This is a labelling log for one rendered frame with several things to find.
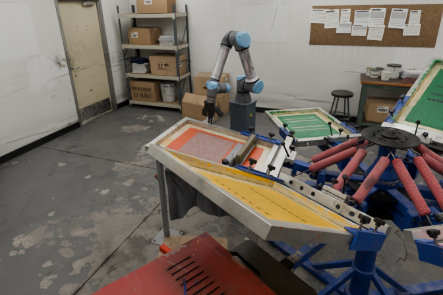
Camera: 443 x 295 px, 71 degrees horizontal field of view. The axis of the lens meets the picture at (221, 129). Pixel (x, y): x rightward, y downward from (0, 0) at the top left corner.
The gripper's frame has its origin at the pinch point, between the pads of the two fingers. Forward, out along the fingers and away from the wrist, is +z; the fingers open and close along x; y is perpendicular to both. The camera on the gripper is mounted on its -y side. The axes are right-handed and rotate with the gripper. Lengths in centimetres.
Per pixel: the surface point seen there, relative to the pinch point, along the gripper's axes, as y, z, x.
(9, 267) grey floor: 128, 133, 91
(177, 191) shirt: 1, 33, 48
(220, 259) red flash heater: -57, -8, 125
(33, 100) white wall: 320, 93, -105
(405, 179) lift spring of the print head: -125, -28, 54
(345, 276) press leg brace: -122, 63, 35
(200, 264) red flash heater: -50, -7, 130
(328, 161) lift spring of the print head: -89, -17, 36
